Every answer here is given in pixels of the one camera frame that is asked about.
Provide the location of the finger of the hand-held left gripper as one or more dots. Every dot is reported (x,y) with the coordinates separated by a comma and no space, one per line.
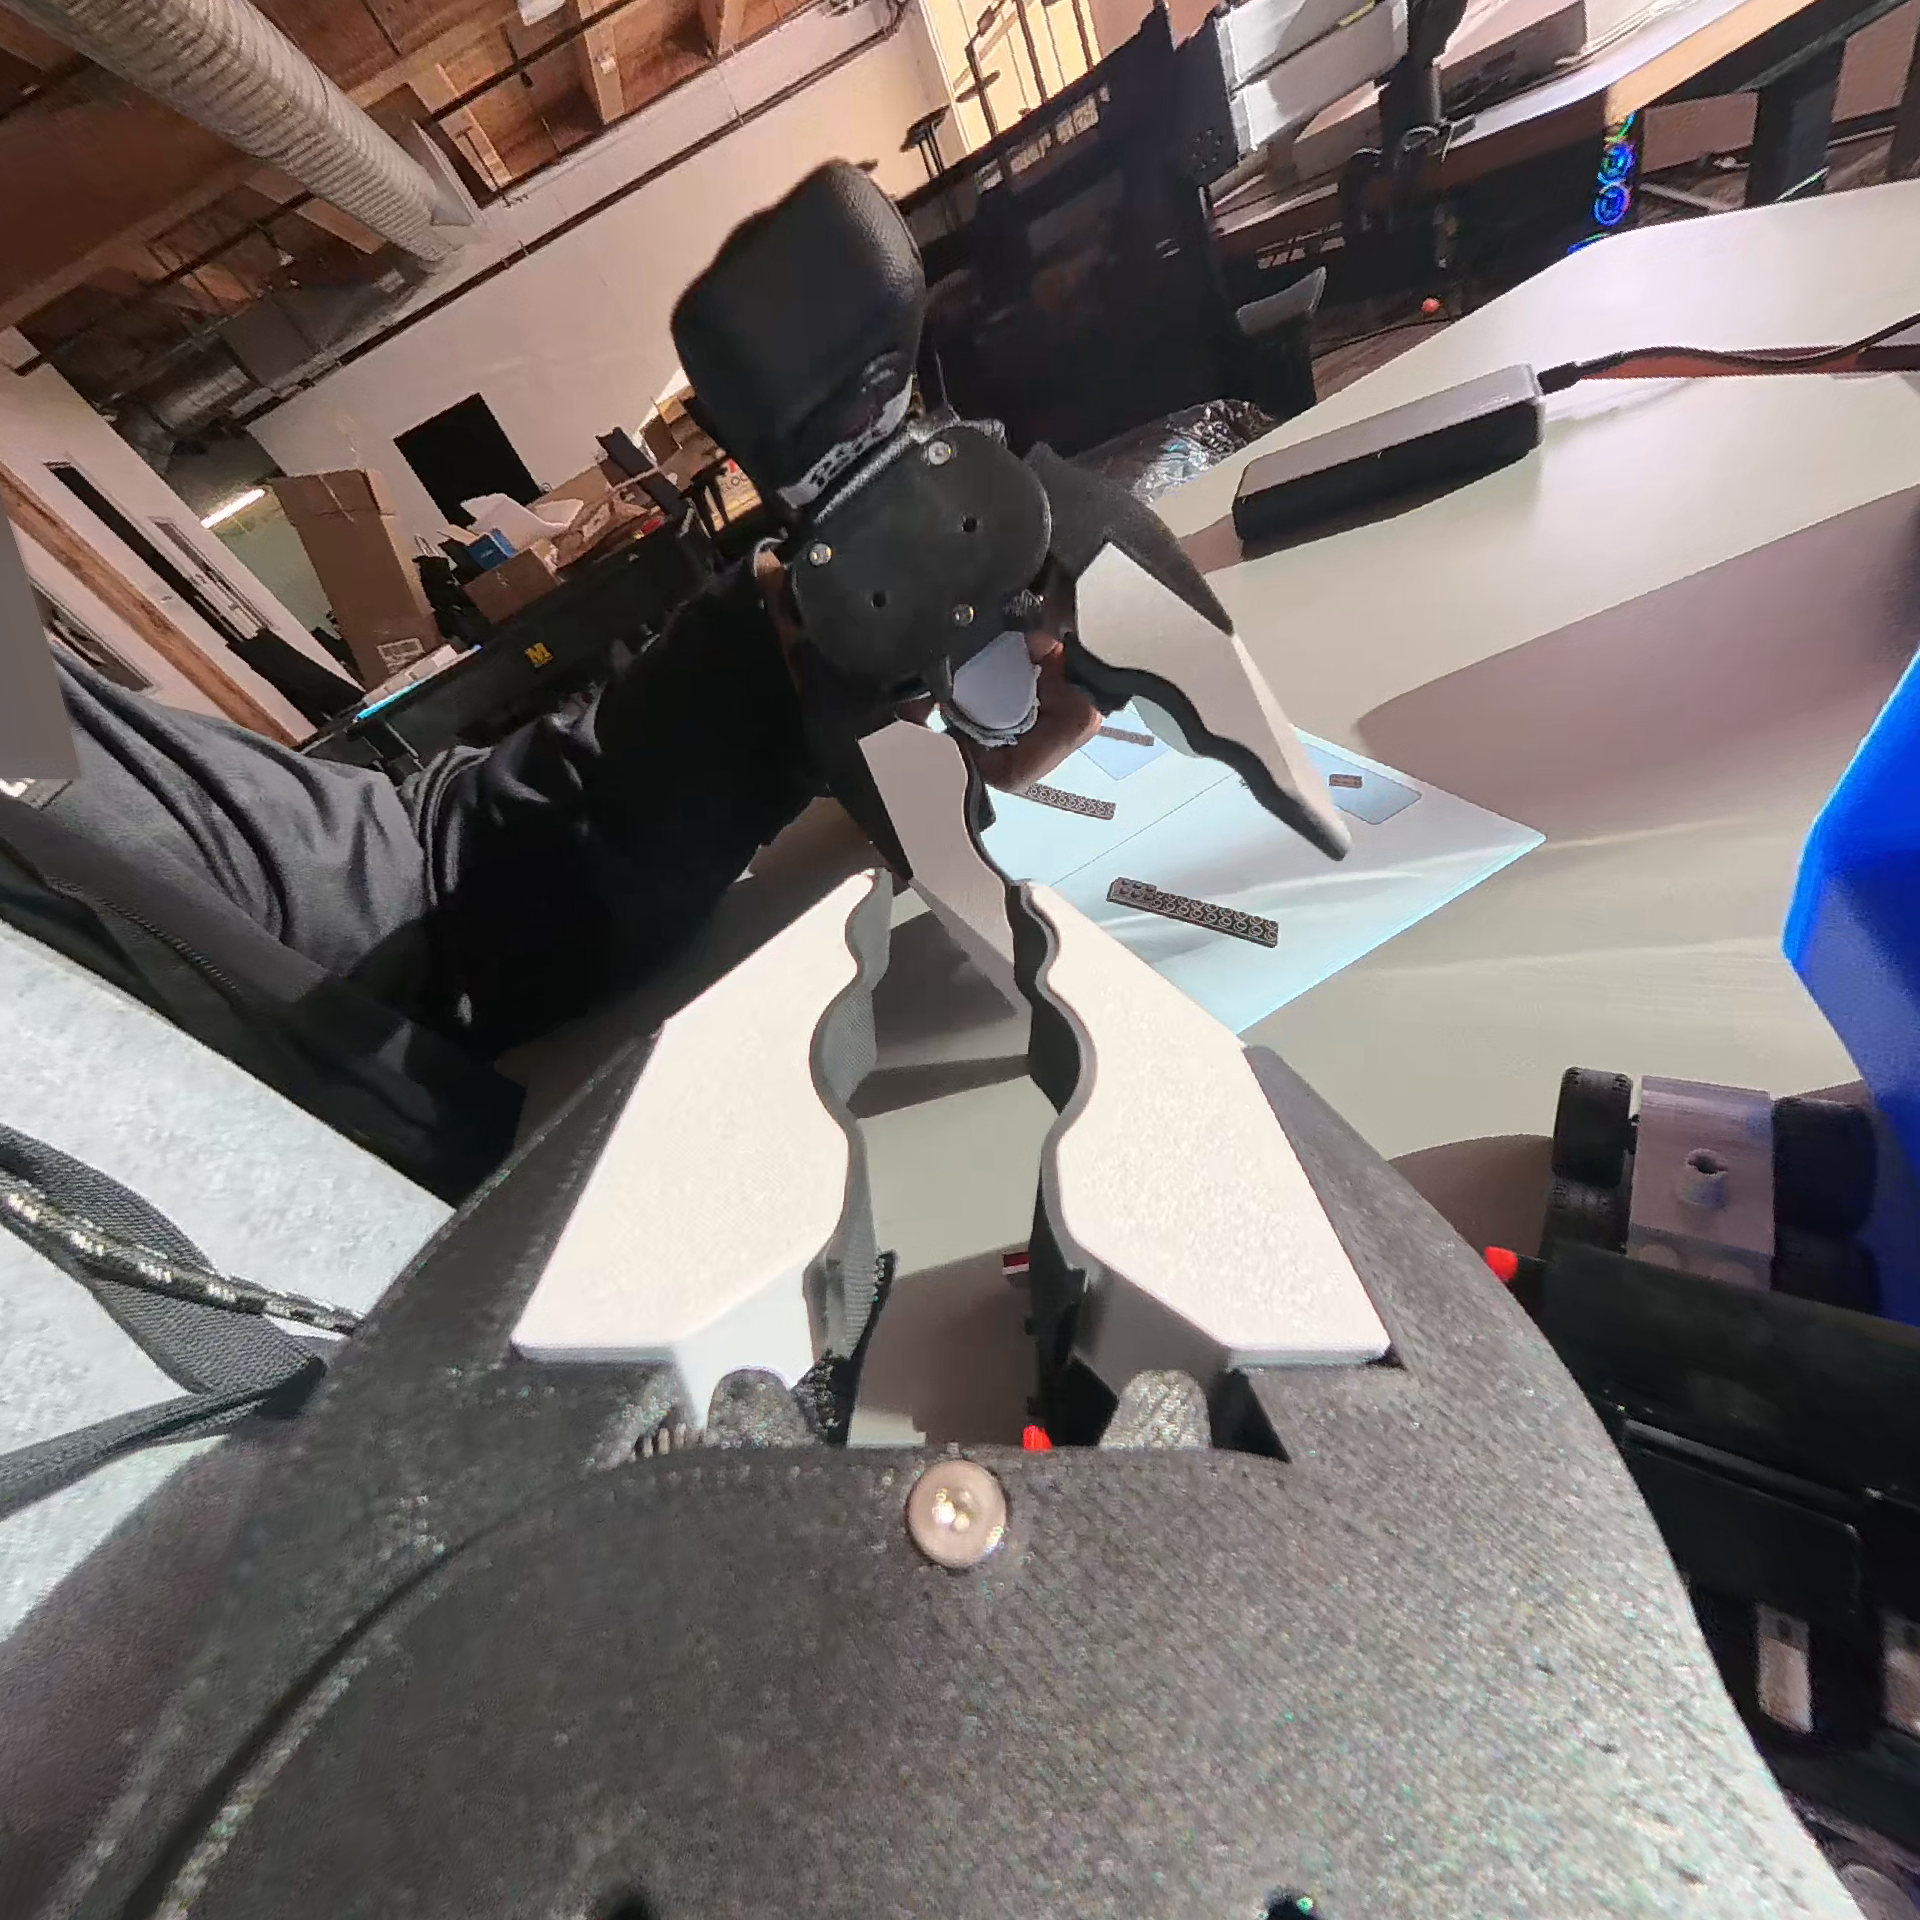
(936,818)
(1199,659)

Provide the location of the person's left hand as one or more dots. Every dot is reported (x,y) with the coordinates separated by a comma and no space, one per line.
(1066,743)

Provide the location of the person's grey sweatshirt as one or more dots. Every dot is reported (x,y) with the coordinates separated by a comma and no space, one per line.
(150,1080)

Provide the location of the light blue instruction booklet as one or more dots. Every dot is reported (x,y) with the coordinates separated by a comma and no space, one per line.
(1170,841)

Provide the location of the black monitor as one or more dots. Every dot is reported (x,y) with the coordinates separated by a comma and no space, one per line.
(466,449)

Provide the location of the brown cardboard box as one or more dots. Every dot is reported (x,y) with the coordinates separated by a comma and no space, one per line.
(353,571)

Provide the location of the red and black toy truck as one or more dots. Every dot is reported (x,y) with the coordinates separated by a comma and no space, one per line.
(1694,1153)

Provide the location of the black power adapter box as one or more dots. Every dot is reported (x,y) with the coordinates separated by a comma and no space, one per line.
(1393,449)

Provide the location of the blue plastic bin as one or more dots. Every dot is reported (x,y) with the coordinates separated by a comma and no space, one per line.
(1860,901)

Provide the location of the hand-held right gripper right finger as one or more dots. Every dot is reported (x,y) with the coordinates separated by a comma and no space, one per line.
(1215,1201)

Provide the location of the silver ventilation duct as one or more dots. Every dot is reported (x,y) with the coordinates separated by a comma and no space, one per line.
(271,107)

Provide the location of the grey desk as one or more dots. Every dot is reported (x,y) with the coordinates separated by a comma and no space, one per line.
(1650,631)

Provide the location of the person's dark jacket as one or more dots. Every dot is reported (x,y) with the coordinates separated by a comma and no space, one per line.
(224,811)

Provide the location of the plastic-wrapped dark bundle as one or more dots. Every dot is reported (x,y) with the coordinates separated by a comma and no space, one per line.
(1188,449)

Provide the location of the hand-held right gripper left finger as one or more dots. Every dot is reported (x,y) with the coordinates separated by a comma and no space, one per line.
(689,1201)

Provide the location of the black office chair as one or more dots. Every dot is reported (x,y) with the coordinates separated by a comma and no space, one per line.
(1082,224)

